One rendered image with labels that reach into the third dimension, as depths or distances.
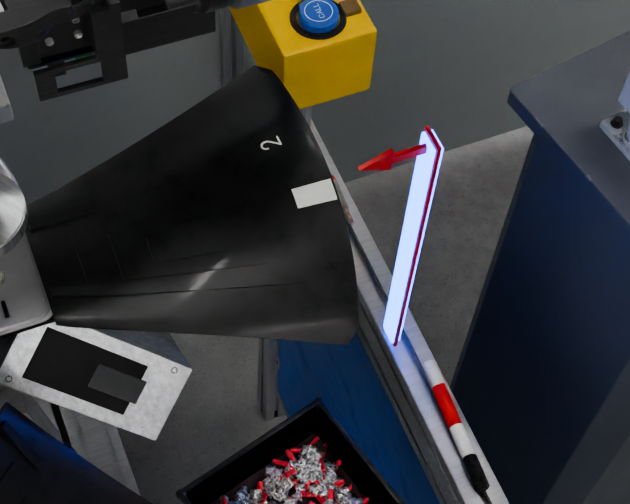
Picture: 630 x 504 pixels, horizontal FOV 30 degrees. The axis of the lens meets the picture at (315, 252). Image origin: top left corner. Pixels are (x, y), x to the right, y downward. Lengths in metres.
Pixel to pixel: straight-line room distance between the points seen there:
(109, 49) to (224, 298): 0.26
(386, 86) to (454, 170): 0.36
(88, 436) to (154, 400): 1.00
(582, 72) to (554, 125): 0.08
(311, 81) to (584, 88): 0.28
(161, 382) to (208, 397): 1.10
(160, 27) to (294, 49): 0.45
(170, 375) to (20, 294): 0.20
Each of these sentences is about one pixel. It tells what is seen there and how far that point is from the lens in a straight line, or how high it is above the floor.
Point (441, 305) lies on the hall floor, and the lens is 2.22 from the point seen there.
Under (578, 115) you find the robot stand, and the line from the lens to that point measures 1.21.
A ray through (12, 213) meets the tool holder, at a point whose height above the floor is 1.27.
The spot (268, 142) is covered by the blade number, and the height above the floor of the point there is 1.20.
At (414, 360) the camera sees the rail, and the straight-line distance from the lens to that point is 1.20.
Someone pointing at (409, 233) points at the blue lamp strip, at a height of 1.06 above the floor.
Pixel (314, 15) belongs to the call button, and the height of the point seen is 1.08.
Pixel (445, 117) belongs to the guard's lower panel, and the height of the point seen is 0.17.
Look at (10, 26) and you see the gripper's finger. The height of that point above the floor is 1.47.
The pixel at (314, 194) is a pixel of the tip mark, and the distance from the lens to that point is 0.88.
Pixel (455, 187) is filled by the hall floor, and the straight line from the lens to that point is 2.38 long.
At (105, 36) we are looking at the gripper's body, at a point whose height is 1.43.
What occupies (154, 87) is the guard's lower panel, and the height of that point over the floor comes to 0.49.
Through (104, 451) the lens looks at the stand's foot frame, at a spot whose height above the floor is 0.08.
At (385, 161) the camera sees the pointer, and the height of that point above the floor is 1.18.
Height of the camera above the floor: 1.91
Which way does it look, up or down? 58 degrees down
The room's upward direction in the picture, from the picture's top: 5 degrees clockwise
